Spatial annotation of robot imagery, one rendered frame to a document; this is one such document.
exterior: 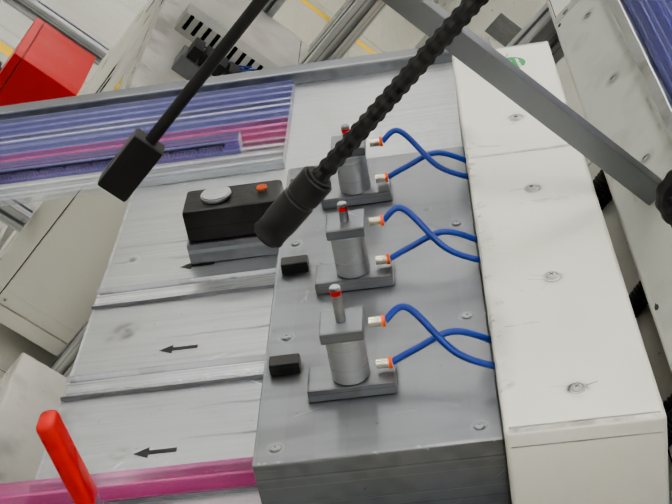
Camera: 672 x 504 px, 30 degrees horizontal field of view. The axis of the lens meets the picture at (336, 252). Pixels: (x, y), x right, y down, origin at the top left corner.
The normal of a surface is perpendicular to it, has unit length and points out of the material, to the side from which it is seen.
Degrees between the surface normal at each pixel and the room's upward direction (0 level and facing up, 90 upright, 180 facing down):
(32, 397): 0
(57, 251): 90
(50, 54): 0
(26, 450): 0
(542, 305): 47
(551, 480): 90
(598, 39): 90
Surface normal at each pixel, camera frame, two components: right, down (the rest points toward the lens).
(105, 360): -0.16, -0.84
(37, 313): -0.03, 0.52
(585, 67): -0.79, -0.54
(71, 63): 0.62, -0.66
